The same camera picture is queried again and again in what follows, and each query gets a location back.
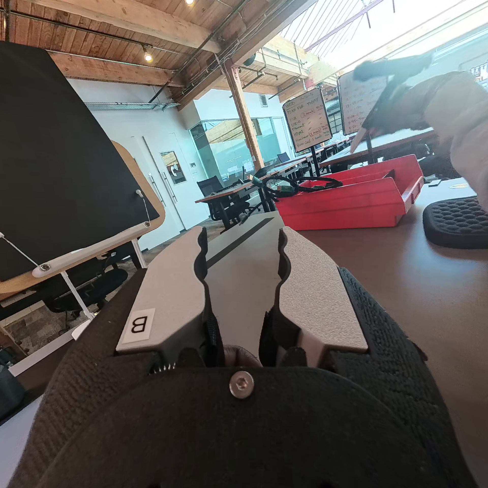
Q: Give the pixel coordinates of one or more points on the red plastic bin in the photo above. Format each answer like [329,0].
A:
[343,209]

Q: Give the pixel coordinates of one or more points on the white door with window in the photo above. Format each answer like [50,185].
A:
[171,206]

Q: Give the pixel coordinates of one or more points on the person's left hand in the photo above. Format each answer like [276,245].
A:
[242,354]

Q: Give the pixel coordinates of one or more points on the black office chair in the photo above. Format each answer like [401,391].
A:
[209,186]
[95,289]

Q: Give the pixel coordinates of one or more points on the white stand with clear rod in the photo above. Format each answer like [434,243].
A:
[87,253]

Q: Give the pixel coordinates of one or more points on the person's right forearm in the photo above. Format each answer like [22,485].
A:
[469,133]

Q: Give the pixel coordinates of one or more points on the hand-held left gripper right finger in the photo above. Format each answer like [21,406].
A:
[320,301]

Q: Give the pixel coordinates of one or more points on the handwritten whiteboard on stand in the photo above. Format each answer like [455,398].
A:
[307,118]
[354,103]

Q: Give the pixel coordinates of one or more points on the wooden support post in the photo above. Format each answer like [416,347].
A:
[246,114]

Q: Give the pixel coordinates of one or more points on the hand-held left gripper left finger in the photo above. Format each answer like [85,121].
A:
[167,289]

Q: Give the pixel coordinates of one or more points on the wooden office desk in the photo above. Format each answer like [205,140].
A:
[400,137]
[228,192]

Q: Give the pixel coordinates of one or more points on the person's right hand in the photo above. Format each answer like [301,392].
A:
[411,106]

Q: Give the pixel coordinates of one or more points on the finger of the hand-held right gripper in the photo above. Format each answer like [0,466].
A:
[360,139]

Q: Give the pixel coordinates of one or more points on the black board with wooden frame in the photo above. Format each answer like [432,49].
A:
[57,171]

